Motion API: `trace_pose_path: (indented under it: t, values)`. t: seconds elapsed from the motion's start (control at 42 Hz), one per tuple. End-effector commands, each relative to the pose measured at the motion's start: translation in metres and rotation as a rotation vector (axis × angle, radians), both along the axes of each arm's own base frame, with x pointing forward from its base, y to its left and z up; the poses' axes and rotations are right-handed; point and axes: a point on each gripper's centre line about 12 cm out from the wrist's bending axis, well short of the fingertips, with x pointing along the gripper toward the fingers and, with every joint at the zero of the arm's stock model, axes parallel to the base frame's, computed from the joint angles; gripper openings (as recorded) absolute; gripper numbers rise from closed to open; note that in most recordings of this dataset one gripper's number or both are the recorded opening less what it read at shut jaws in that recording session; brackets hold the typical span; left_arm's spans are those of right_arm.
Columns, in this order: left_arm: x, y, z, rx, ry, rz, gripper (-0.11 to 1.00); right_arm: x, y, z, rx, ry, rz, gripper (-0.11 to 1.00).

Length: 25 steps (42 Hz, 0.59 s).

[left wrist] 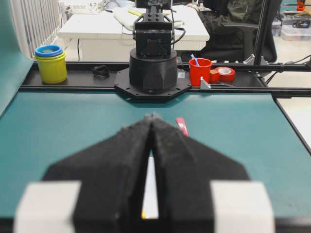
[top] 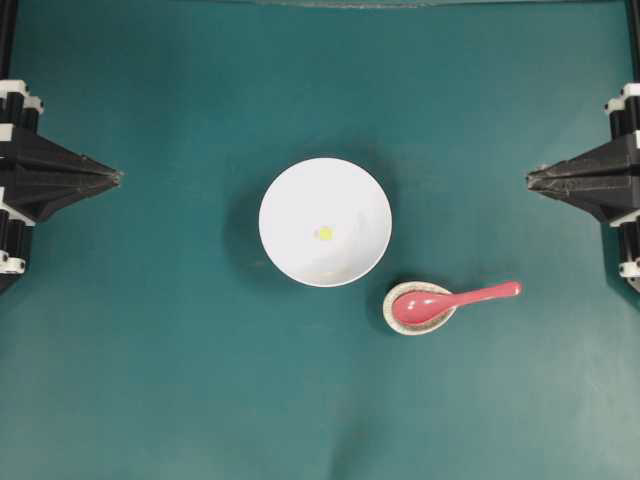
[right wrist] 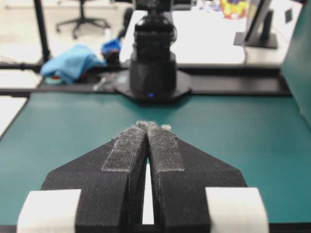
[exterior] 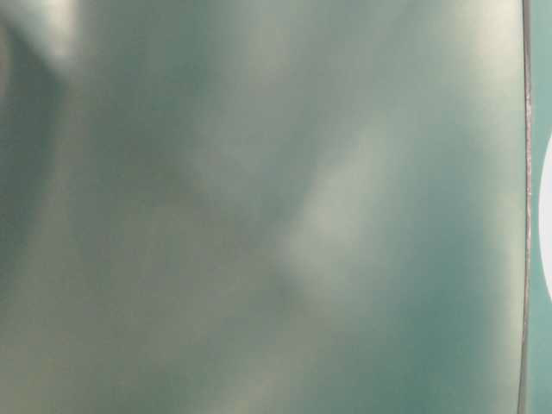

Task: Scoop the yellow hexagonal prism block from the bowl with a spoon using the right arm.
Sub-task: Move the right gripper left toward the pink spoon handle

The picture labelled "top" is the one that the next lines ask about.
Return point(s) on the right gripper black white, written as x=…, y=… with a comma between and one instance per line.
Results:
x=613, y=200

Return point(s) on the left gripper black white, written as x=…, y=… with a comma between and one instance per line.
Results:
x=33, y=198

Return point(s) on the pink plastic spoon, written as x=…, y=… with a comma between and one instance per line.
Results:
x=418, y=307

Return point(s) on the small speckled spoon rest dish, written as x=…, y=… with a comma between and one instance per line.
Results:
x=414, y=329

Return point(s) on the white round bowl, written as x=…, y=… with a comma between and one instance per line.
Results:
x=325, y=192

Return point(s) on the yellow hexagonal prism block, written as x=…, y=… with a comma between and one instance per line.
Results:
x=325, y=233

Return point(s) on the black left frame post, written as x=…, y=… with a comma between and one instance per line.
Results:
x=8, y=19

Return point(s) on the black frame post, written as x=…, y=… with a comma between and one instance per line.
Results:
x=633, y=17
x=8, y=19

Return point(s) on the black right frame post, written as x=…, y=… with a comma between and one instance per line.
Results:
x=633, y=17

